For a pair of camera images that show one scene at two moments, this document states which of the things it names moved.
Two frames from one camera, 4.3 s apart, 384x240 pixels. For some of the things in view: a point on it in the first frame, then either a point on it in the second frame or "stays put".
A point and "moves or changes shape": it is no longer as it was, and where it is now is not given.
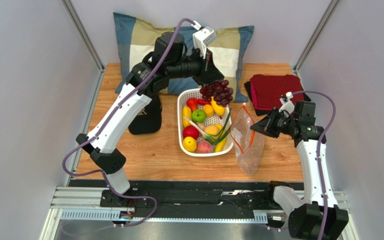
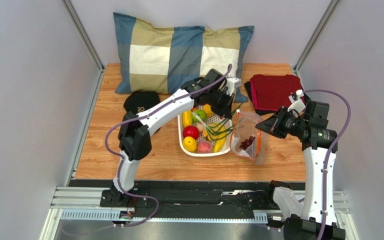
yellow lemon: [189, 144] stays put
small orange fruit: [208, 110] stays put
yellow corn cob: [187, 112] stays put
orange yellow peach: [212, 130] stays put
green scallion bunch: [219, 136] → [219, 131]
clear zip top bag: [250, 146] moves or changes shape
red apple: [190, 131] stays put
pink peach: [204, 146] stays put
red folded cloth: [267, 89] stays put
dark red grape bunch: [219, 91] moves or changes shape
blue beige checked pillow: [228, 52] stays put
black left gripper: [211, 74] → [226, 109]
